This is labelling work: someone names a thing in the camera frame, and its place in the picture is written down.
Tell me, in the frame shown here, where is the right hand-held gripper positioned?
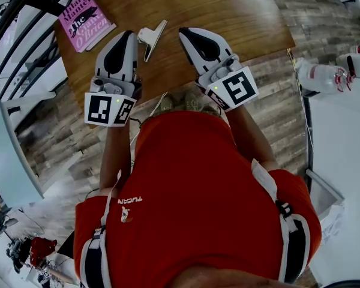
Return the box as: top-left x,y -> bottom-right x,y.
178,27 -> 260,113

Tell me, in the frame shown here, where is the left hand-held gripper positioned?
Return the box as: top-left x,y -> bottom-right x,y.
83,30 -> 142,128

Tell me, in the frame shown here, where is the silver metal clip object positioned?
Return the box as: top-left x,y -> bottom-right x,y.
137,19 -> 168,63

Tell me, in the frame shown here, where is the person's right forearm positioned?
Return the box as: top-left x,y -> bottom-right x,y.
224,106 -> 279,173

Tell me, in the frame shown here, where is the person's left forearm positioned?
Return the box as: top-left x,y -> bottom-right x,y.
98,121 -> 132,198

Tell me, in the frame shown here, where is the person's right shoe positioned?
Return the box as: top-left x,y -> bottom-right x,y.
184,89 -> 205,112

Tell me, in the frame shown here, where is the person's shoe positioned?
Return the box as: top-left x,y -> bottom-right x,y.
184,89 -> 205,112
159,95 -> 175,113

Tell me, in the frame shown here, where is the pink book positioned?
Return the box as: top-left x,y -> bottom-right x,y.
58,0 -> 118,53

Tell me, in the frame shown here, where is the person's left shoe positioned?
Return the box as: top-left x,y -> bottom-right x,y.
159,95 -> 175,113

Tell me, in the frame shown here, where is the wooden table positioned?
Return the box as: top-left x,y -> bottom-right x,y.
54,0 -> 296,115

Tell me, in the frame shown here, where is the clear plastic bottle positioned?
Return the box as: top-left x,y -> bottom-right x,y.
294,57 -> 356,94

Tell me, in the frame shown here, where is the black metal railing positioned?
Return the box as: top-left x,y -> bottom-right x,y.
0,0 -> 88,103

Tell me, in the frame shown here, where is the person's red shirt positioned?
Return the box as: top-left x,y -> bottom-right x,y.
73,110 -> 322,288

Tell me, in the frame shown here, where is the white desk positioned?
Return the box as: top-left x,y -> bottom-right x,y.
305,78 -> 360,283

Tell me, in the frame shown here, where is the grey flat panel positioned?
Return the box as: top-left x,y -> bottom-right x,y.
0,100 -> 45,209

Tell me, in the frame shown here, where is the red machine part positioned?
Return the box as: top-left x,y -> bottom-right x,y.
29,236 -> 58,266

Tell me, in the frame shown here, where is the white cable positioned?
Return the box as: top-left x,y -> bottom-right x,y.
128,91 -> 169,147

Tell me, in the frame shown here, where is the white and black harness strap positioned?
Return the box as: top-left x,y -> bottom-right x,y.
251,158 -> 311,284
79,169 -> 122,288

